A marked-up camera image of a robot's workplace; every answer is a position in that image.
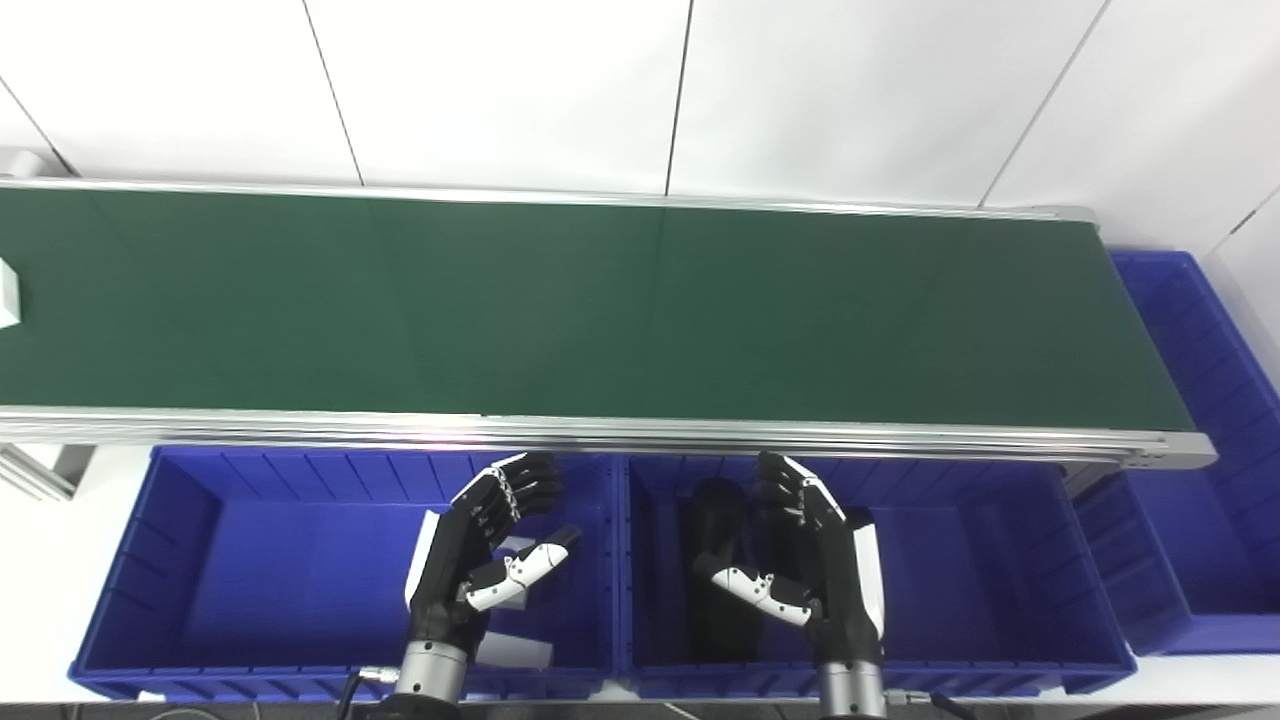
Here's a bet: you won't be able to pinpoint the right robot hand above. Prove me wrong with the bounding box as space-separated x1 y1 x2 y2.
692 452 886 664

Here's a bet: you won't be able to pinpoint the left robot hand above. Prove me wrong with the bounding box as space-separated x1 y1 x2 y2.
405 452 583 657

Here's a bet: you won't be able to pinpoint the blue plastic bin black parts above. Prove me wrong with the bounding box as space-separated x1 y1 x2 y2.
614 452 1138 700

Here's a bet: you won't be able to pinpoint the blue plastic bin white parts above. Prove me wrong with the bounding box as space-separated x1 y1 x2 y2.
68 446 627 702

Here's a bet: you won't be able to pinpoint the empty blue plastic bin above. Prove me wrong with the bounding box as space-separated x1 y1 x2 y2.
1070 250 1280 657

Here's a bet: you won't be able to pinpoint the aluminium conveyor support leg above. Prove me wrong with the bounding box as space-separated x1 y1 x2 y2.
0 444 97 502

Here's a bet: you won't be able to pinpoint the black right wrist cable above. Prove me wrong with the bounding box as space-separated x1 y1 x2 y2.
885 688 978 720

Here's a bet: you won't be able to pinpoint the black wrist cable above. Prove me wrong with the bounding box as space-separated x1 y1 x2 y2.
885 688 978 720
335 665 403 720

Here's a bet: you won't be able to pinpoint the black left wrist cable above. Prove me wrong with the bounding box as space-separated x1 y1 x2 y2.
335 665 403 720

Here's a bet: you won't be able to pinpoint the green conveyor belt aluminium frame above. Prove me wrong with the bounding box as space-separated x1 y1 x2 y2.
0 178 1219 472

